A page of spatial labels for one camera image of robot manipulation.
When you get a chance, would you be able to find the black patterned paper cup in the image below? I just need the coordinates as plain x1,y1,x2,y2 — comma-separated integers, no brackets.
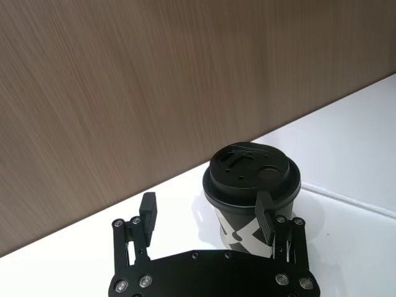
212,199,295,260

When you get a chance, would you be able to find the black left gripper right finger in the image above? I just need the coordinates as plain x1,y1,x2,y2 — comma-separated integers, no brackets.
255,191,311,273

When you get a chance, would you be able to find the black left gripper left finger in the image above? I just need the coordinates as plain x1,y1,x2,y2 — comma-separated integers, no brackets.
111,192,160,277

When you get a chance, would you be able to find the black plastic cup lid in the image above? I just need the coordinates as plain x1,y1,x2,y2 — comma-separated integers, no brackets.
202,141,302,218

